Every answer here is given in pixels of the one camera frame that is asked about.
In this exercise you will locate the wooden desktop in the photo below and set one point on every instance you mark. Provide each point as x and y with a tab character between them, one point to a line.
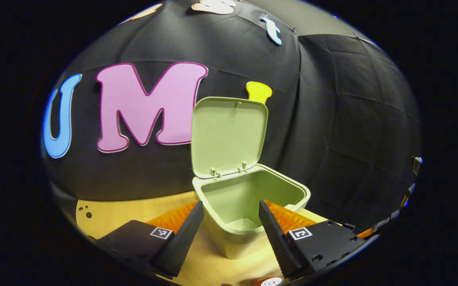
105	214

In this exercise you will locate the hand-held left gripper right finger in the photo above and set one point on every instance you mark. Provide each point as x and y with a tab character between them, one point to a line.
276	242

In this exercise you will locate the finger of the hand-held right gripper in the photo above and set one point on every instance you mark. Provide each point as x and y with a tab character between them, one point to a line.
366	233

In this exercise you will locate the black backdrop cloth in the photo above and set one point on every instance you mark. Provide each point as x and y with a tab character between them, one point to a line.
332	119

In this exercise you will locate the small black cloth clip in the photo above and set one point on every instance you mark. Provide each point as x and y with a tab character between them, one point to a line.
357	35
292	29

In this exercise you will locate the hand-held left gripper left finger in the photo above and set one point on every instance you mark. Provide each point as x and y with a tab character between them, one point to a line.
179	242

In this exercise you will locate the pale green desktop garbage bin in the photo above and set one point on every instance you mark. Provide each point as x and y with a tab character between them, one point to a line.
229	135

